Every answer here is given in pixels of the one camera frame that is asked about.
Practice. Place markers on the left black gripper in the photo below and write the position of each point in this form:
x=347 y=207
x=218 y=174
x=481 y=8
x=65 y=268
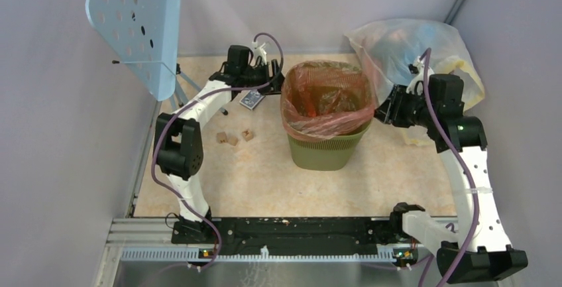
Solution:
x=276 y=85

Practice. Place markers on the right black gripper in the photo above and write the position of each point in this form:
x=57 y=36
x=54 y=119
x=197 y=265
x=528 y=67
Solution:
x=399 y=96

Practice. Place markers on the red plastic trash bag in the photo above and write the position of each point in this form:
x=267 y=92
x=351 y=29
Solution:
x=322 y=99

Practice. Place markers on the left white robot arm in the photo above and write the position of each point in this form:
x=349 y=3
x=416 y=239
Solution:
x=178 y=145

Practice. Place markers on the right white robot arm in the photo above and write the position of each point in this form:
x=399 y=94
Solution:
x=479 y=250

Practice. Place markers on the green mesh trash bin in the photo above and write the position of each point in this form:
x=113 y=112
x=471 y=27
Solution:
x=327 y=155

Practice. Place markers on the blue playing card deck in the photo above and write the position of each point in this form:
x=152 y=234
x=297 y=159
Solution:
x=251 y=99

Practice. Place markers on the large translucent plastic bag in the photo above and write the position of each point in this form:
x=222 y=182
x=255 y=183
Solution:
x=386 y=48

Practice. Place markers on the light blue perforated stand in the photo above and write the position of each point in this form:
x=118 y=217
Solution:
x=144 y=34

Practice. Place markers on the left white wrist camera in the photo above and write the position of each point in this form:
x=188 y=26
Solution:
x=259 y=52

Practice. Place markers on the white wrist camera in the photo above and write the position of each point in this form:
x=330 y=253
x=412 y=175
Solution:
x=417 y=76
x=259 y=52

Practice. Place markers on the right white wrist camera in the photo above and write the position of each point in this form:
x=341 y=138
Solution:
x=417 y=76

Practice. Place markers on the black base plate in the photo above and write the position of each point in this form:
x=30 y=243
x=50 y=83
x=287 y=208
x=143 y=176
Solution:
x=291 y=236

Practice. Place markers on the aluminium frame rail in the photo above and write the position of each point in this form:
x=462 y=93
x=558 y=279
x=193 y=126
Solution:
x=150 y=239

